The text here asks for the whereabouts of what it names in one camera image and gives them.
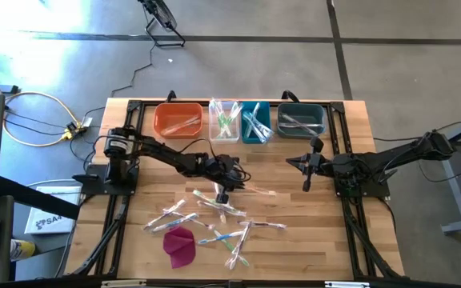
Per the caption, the black side desk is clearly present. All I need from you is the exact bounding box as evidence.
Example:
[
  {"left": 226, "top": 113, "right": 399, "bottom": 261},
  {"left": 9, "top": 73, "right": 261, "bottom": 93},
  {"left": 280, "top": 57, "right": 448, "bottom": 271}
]
[{"left": 0, "top": 175, "right": 82, "bottom": 284}]

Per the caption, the yellow can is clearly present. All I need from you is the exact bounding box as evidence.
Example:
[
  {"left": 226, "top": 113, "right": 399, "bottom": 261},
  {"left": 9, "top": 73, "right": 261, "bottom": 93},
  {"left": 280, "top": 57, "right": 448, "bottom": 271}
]
[{"left": 10, "top": 238, "right": 37, "bottom": 262}]

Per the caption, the teal plastic bin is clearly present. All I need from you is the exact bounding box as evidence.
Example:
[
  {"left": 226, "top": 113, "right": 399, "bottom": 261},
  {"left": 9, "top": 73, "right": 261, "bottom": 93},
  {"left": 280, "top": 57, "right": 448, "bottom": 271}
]
[{"left": 239, "top": 100, "right": 273, "bottom": 145}]

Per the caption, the silver metal bracket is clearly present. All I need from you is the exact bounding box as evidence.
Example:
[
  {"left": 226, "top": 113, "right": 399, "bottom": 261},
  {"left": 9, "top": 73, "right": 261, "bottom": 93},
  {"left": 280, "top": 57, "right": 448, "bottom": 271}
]
[
  {"left": 324, "top": 280, "right": 371, "bottom": 288},
  {"left": 101, "top": 279, "right": 148, "bottom": 288}
]

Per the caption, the blue toothbrush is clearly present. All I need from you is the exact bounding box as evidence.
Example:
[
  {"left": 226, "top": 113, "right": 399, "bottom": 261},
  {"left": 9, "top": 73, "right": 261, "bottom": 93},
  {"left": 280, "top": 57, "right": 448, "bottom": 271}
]
[
  {"left": 197, "top": 230, "right": 247, "bottom": 246},
  {"left": 245, "top": 102, "right": 262, "bottom": 139},
  {"left": 150, "top": 212, "right": 200, "bottom": 234},
  {"left": 246, "top": 115, "right": 274, "bottom": 139},
  {"left": 254, "top": 115, "right": 275, "bottom": 144},
  {"left": 243, "top": 110, "right": 275, "bottom": 137}
]

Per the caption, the white printed box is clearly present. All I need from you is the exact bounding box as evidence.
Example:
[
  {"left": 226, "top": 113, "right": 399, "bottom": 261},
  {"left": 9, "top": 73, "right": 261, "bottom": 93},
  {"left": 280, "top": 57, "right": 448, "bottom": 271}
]
[{"left": 23, "top": 185, "right": 83, "bottom": 236}]

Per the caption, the black floor cable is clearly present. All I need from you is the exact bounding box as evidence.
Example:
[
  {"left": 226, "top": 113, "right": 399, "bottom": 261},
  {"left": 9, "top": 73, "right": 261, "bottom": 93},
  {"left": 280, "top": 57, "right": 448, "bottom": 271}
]
[{"left": 374, "top": 119, "right": 461, "bottom": 184}]

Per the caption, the green toothbrush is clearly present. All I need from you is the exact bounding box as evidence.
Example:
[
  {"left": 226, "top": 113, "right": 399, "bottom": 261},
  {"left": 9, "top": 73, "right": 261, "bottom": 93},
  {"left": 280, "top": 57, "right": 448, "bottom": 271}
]
[
  {"left": 209, "top": 98, "right": 222, "bottom": 121},
  {"left": 211, "top": 102, "right": 224, "bottom": 140},
  {"left": 218, "top": 102, "right": 238, "bottom": 139},
  {"left": 213, "top": 98, "right": 231, "bottom": 139},
  {"left": 192, "top": 189, "right": 248, "bottom": 217},
  {"left": 212, "top": 228, "right": 251, "bottom": 268},
  {"left": 218, "top": 101, "right": 244, "bottom": 138},
  {"left": 221, "top": 114, "right": 234, "bottom": 140}
]

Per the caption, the clear plastic bin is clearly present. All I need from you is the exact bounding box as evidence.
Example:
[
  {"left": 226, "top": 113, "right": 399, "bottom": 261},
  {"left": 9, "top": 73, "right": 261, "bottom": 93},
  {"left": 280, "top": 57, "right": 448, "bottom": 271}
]
[{"left": 208, "top": 100, "right": 240, "bottom": 146}]

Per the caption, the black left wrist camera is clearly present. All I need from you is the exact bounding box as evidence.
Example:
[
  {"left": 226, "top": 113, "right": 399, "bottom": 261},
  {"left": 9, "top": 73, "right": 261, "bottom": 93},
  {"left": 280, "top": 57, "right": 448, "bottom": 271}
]
[{"left": 220, "top": 158, "right": 239, "bottom": 177}]

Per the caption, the yellow plug cluster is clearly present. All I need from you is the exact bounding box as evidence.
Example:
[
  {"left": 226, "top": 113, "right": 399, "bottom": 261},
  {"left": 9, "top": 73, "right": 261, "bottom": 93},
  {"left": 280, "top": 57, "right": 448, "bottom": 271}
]
[{"left": 59, "top": 117, "right": 94, "bottom": 142}]

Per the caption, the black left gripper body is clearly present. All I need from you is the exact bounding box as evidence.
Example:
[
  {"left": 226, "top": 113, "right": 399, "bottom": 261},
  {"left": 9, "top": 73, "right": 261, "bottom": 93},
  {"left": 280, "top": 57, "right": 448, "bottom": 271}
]
[{"left": 202, "top": 154, "right": 252, "bottom": 205}]

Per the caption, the black floor fan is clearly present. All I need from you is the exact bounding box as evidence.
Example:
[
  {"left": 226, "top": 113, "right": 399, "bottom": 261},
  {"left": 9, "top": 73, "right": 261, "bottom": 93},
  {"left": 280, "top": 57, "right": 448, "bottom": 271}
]
[{"left": 137, "top": 0, "right": 186, "bottom": 49}]

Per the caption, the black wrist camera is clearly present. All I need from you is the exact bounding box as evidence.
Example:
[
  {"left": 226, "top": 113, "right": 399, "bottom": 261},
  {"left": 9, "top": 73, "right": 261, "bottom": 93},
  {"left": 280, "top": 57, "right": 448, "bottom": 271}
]
[
  {"left": 220, "top": 158, "right": 239, "bottom": 177},
  {"left": 309, "top": 156, "right": 326, "bottom": 174}
]

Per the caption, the magenta folded cloth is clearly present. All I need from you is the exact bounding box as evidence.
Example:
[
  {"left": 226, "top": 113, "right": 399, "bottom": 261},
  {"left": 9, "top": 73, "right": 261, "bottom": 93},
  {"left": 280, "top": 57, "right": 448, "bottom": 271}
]
[{"left": 162, "top": 226, "right": 197, "bottom": 270}]

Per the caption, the black fan power cable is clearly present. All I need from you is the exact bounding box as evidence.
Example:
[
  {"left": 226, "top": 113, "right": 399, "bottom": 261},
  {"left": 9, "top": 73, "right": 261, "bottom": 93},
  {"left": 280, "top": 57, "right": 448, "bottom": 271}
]
[{"left": 110, "top": 42, "right": 156, "bottom": 99}]

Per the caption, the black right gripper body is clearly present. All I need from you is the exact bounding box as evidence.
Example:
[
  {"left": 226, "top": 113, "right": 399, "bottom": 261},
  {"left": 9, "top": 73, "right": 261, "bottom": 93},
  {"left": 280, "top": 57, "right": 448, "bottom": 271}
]
[{"left": 302, "top": 136, "right": 336, "bottom": 193}]

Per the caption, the purple toothbrush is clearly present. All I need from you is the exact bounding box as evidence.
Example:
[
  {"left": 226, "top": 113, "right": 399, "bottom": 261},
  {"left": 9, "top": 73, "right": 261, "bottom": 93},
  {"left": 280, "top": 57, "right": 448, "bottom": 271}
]
[
  {"left": 195, "top": 201, "right": 240, "bottom": 215},
  {"left": 142, "top": 198, "right": 188, "bottom": 231},
  {"left": 224, "top": 218, "right": 255, "bottom": 270},
  {"left": 162, "top": 207, "right": 216, "bottom": 230},
  {"left": 278, "top": 122, "right": 324, "bottom": 130},
  {"left": 237, "top": 219, "right": 288, "bottom": 230},
  {"left": 280, "top": 113, "right": 319, "bottom": 136}
]

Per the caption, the yellow floor cable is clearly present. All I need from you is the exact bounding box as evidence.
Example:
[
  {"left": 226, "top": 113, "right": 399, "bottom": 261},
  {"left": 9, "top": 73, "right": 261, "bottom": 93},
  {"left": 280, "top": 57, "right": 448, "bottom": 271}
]
[{"left": 0, "top": 66, "right": 86, "bottom": 147}]

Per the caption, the orange plastic bin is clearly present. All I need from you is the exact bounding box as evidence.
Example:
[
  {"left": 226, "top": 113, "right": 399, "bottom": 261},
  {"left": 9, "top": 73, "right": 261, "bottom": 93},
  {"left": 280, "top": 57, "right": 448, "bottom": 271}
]
[{"left": 154, "top": 102, "right": 205, "bottom": 140}]

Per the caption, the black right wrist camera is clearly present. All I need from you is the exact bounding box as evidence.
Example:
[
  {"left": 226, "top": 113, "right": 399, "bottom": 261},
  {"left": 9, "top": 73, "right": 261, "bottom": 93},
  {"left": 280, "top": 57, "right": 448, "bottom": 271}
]
[{"left": 309, "top": 156, "right": 326, "bottom": 174}]

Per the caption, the dark slate plastic bin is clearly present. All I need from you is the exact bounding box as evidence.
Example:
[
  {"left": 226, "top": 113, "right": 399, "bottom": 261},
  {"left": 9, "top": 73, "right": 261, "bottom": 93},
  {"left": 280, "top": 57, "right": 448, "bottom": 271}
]
[{"left": 276, "top": 102, "right": 328, "bottom": 140}]

